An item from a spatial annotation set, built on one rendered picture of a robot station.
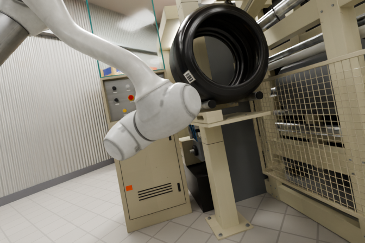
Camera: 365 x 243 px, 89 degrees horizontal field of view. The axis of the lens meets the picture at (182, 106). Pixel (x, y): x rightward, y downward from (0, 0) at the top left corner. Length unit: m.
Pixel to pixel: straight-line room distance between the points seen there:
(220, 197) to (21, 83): 3.53
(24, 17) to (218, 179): 1.32
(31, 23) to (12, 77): 3.25
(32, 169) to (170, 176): 2.74
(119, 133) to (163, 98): 0.16
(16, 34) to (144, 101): 0.51
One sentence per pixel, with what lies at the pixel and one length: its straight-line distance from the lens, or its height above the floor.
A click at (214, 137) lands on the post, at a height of 0.66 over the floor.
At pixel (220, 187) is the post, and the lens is 1.47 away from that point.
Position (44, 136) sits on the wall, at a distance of 3.99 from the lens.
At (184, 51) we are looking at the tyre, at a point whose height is 1.18.
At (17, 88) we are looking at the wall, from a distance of 4.01.
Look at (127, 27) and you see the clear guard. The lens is 1.79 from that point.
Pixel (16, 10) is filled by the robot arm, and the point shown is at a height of 1.29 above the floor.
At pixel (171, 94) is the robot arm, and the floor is 0.94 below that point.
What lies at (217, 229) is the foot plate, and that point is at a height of 0.01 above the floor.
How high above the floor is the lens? 0.91
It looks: 1 degrees up
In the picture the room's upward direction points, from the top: 10 degrees counter-clockwise
